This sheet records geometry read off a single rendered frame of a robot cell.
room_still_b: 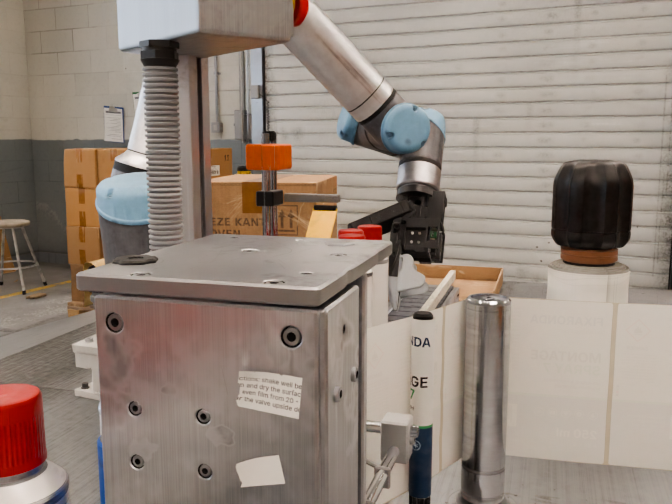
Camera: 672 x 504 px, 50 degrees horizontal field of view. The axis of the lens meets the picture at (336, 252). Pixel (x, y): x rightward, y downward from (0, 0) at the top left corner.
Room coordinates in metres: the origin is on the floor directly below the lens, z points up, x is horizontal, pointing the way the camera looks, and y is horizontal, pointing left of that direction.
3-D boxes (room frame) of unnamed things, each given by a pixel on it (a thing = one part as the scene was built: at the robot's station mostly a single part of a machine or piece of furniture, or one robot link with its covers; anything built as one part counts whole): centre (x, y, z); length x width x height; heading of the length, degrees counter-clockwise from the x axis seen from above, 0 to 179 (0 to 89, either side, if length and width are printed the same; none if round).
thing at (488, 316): (0.60, -0.13, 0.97); 0.05 x 0.05 x 0.19
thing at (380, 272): (0.96, -0.05, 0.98); 0.05 x 0.05 x 0.20
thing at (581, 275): (0.78, -0.28, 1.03); 0.09 x 0.09 x 0.30
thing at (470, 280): (1.74, -0.27, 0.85); 0.30 x 0.26 x 0.04; 164
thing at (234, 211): (1.52, 0.14, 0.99); 0.30 x 0.24 x 0.27; 173
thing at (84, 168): (5.01, 1.17, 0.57); 1.20 x 0.85 x 1.14; 157
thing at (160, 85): (0.65, 0.16, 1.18); 0.04 x 0.04 x 0.21
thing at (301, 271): (0.35, 0.04, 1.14); 0.14 x 0.11 x 0.01; 164
